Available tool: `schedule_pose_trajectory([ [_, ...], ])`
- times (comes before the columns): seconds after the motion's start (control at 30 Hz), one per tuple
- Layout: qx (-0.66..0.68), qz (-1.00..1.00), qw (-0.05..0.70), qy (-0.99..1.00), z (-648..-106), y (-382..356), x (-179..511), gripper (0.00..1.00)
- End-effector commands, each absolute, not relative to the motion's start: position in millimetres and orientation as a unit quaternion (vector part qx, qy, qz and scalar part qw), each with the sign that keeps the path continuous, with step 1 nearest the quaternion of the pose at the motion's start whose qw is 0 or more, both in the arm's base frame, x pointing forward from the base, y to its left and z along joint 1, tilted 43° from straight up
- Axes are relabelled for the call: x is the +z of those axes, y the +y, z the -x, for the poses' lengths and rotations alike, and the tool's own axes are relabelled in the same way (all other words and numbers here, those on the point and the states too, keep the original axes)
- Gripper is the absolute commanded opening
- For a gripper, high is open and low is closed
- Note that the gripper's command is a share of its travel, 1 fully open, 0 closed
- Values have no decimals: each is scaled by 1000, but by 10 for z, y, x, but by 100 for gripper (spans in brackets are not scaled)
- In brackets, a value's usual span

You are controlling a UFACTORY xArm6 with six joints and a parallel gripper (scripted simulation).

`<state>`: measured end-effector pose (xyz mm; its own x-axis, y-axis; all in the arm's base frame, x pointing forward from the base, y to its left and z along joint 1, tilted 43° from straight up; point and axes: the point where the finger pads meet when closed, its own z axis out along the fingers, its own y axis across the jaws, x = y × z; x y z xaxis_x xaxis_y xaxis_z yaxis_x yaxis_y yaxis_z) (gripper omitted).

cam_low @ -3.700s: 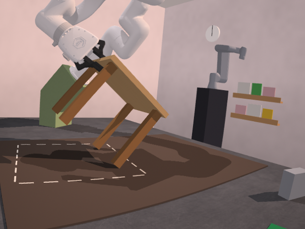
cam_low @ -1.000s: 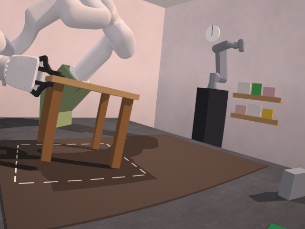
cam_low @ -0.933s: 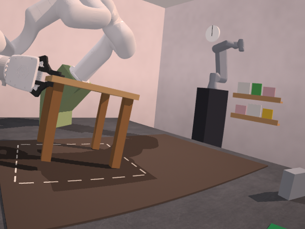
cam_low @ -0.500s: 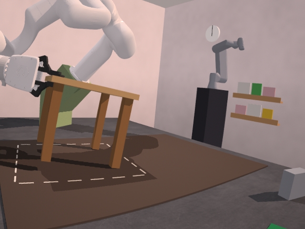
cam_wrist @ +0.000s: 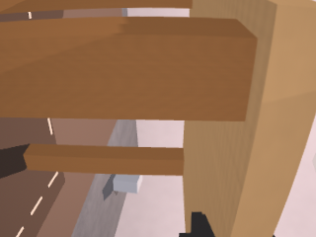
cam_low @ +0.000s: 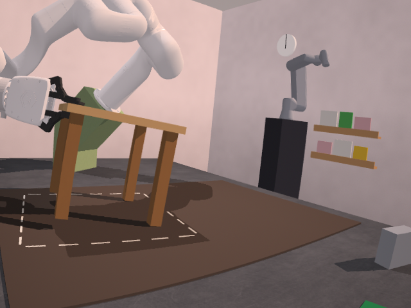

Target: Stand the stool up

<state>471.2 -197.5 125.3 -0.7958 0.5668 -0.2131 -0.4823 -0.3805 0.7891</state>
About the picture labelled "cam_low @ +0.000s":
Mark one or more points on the wooden stool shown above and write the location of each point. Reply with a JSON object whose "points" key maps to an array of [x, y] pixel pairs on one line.
{"points": [[67, 148]]}

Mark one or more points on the brown floor mat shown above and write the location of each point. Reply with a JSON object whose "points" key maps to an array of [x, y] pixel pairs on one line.
{"points": [[235, 226]]}

